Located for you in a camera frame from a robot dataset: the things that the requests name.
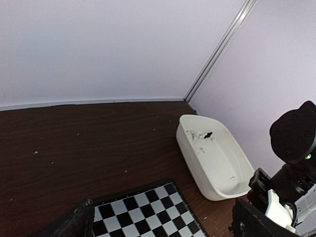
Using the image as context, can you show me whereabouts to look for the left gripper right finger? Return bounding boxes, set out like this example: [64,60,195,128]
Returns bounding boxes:
[232,198,296,237]

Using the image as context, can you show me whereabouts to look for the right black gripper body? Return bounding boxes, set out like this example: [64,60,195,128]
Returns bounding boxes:
[248,101,316,205]

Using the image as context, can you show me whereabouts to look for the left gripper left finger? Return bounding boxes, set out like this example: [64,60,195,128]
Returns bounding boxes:
[28,198,95,237]

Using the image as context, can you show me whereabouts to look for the black and grey chessboard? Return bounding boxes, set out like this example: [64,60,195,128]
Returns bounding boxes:
[92,179,207,237]

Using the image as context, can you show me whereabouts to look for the black chess pieces in tub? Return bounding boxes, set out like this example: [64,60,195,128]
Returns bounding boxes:
[204,132,213,139]

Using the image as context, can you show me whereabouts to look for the pile of white chess pieces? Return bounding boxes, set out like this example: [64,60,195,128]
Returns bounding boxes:
[186,129,207,142]

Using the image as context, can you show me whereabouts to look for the white plastic tub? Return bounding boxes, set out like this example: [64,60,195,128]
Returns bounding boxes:
[176,115,254,201]

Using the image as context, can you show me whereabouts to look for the right aluminium frame post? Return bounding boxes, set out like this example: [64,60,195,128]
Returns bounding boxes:
[184,0,258,103]

